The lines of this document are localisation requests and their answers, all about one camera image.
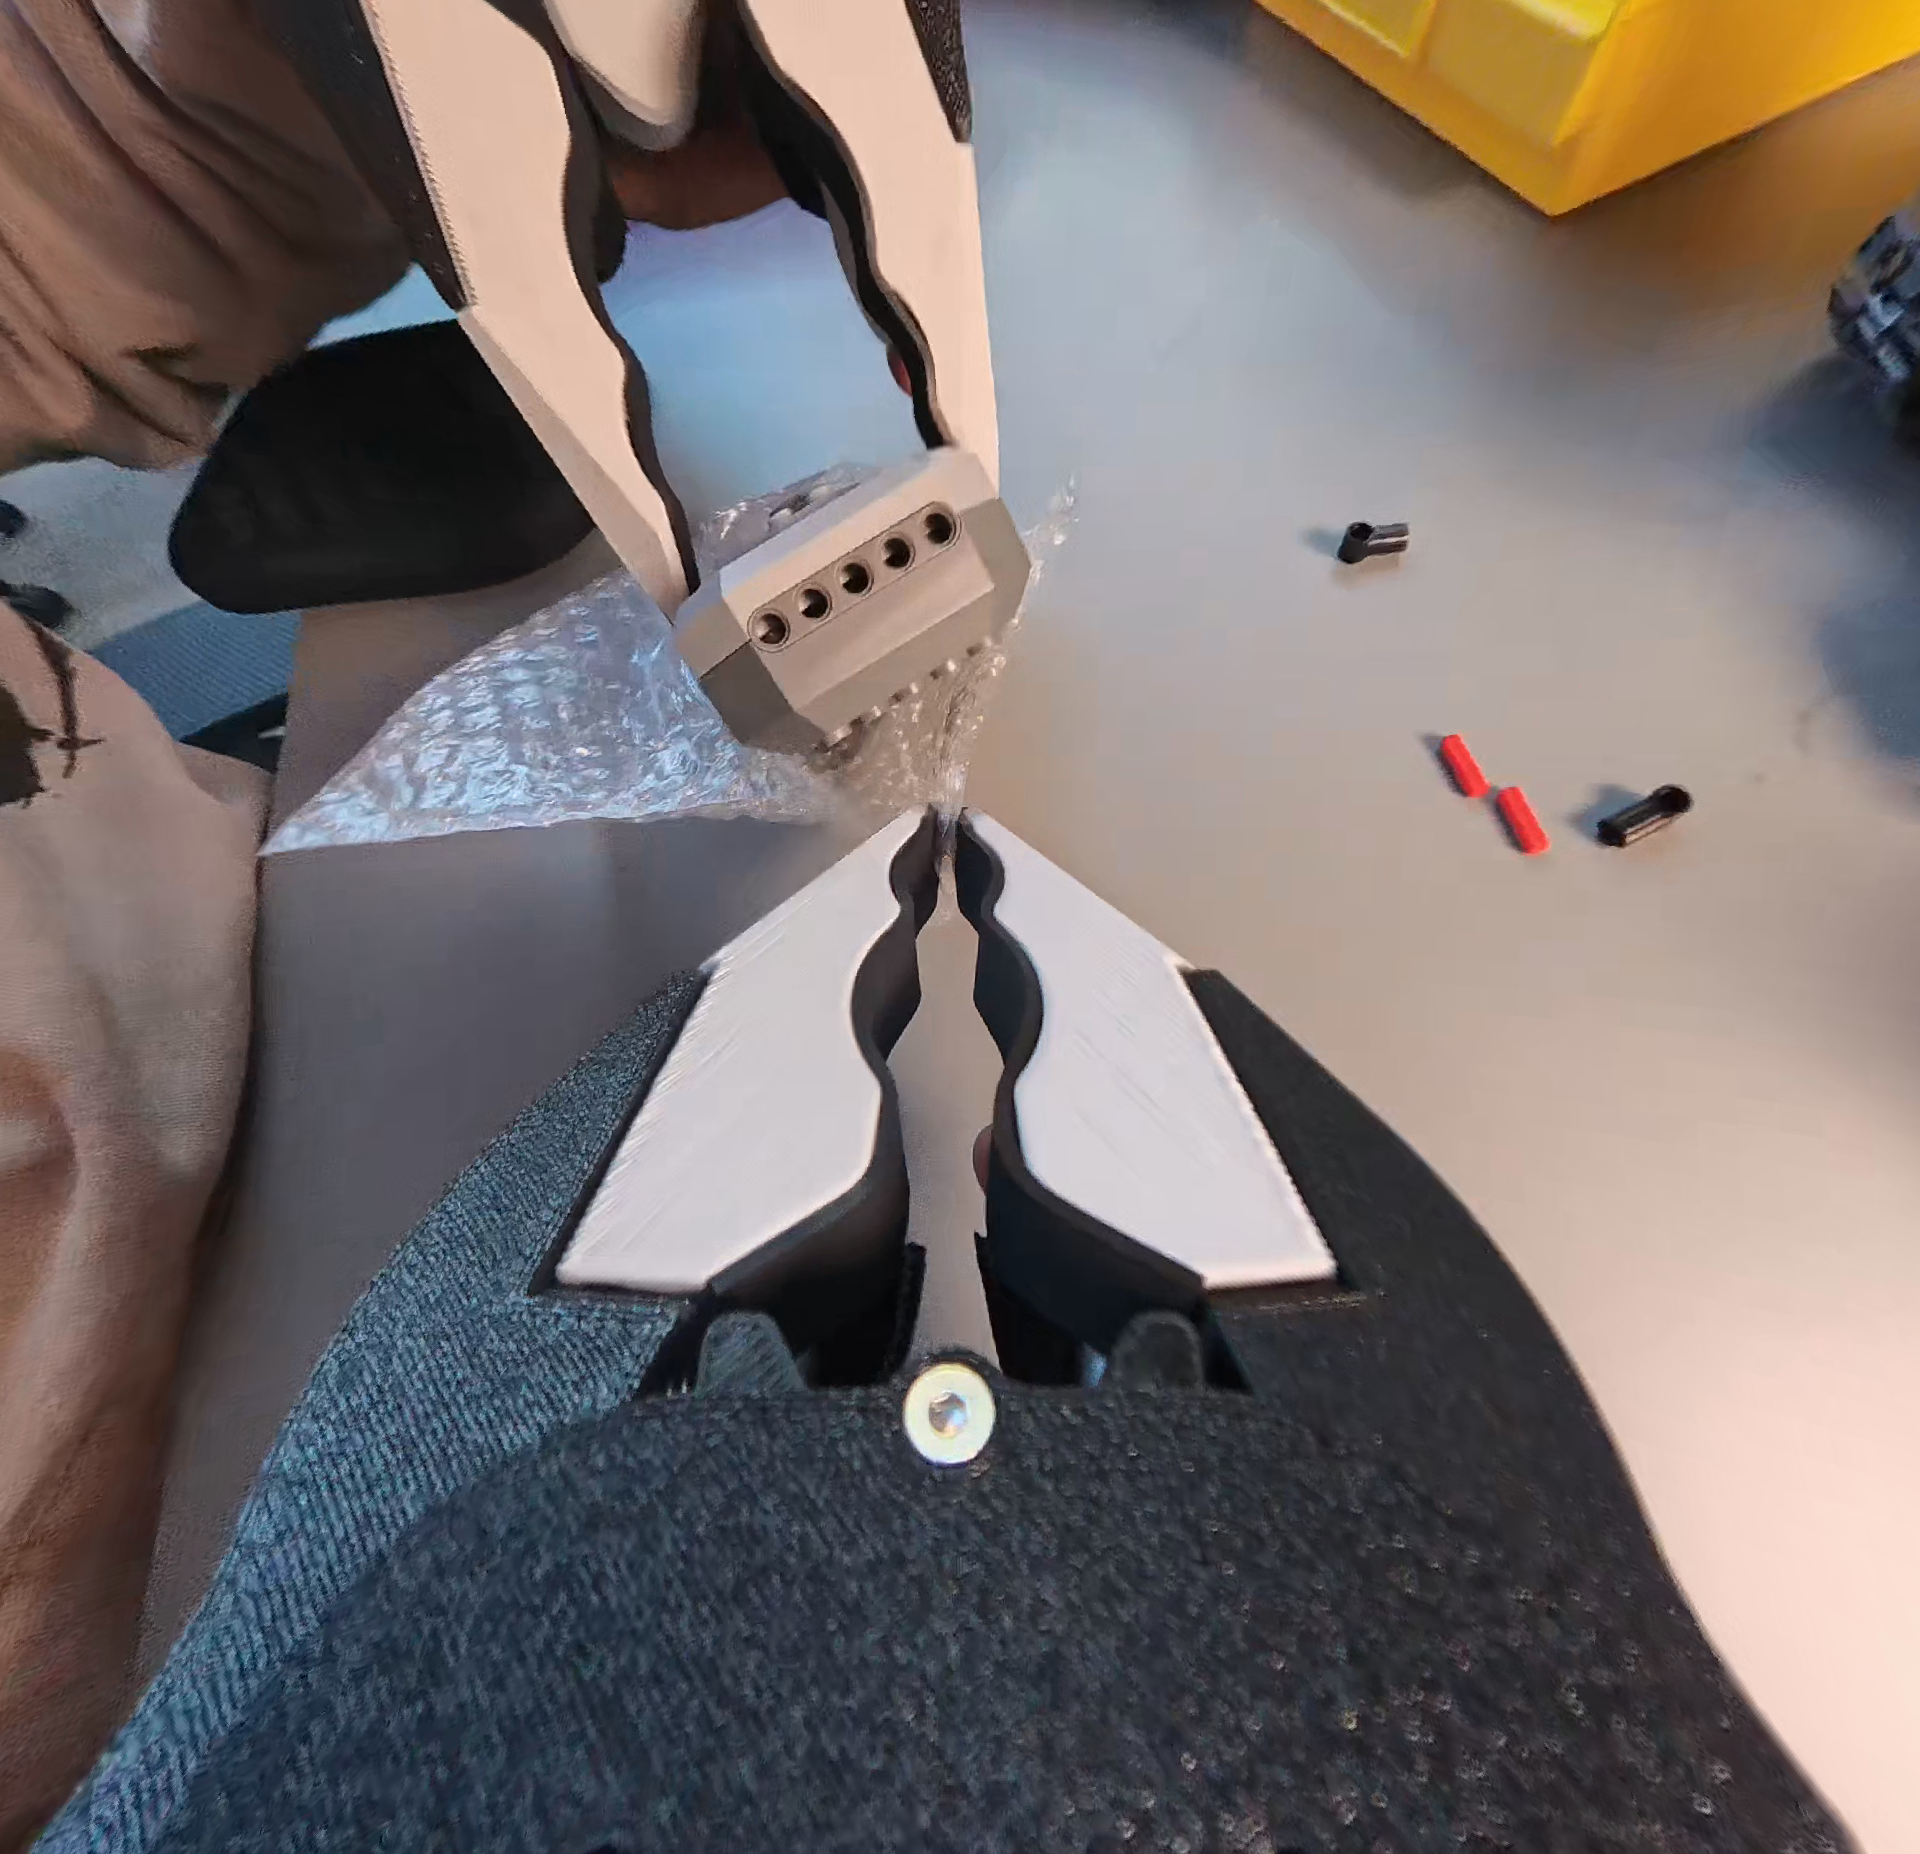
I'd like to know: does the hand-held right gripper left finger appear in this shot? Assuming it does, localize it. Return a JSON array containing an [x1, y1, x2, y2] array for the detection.
[[553, 807, 938, 1293]]

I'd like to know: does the yellow tracked toy robot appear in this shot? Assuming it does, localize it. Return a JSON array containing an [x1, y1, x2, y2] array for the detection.
[[1826, 212, 1920, 430]]

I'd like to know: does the clear bubble wrap bag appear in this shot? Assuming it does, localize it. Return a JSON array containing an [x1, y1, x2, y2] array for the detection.
[[257, 480, 1082, 858]]

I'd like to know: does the person's left hand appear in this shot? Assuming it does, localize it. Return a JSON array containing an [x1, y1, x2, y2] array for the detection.
[[606, 121, 819, 231]]

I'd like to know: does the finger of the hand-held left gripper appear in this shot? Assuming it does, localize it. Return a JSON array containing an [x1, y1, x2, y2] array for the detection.
[[360, 0, 700, 612], [734, 0, 1003, 498]]

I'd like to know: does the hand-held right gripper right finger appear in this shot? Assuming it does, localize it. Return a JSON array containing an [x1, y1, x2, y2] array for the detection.
[[951, 810, 1336, 1293]]

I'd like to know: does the yellow storage bin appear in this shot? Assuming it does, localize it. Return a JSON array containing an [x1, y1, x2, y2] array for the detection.
[[1229, 0, 1920, 217]]

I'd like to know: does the person's left forearm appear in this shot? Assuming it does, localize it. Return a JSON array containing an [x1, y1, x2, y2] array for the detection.
[[0, 0, 406, 476]]

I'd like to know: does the grey office chair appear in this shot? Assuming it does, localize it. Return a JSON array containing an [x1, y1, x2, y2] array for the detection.
[[0, 496, 301, 777]]

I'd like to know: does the grey brick remote control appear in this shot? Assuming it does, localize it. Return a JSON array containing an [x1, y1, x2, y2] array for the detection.
[[671, 451, 1036, 756]]

